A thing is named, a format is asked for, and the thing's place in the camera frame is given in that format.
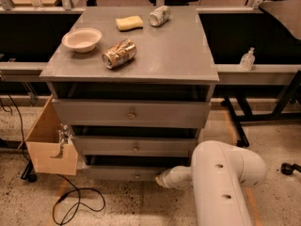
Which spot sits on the white foam-padded gripper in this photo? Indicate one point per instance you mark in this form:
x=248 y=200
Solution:
x=169 y=178

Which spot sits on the grey bottom drawer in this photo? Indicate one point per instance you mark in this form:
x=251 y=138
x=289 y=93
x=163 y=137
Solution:
x=130 y=168

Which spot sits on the grey drawer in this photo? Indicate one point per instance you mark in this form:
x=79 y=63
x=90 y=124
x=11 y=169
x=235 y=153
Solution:
x=132 y=113
x=130 y=168
x=134 y=146

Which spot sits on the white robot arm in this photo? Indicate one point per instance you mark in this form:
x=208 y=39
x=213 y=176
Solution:
x=217 y=175

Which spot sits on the grey middle drawer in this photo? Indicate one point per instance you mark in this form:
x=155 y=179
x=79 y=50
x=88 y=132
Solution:
x=134 y=146

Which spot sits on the grey drawer cabinet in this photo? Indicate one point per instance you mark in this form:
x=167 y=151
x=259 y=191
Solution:
x=173 y=63

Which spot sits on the grey top drawer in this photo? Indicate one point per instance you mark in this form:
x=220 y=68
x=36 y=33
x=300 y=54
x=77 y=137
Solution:
x=132 y=113

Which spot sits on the cardboard box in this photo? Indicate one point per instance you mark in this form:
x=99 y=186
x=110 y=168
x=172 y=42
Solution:
x=47 y=152

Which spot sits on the black caster wheel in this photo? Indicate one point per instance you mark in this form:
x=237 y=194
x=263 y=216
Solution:
x=288 y=169

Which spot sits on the gold crushed soda can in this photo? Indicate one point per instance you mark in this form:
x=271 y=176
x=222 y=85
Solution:
x=119 y=54

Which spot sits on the clear sanitizer pump bottle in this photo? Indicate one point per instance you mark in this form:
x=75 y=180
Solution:
x=247 y=60

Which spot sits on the yellow sponge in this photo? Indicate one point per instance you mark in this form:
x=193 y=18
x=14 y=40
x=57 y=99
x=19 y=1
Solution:
x=129 y=23

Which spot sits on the white paper bowl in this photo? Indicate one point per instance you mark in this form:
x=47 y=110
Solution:
x=82 y=40

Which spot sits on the silver soda can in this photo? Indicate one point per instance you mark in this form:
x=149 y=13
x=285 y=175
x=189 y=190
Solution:
x=159 y=16

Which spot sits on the black table leg frame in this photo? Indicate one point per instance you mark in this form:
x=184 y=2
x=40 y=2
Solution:
x=235 y=101

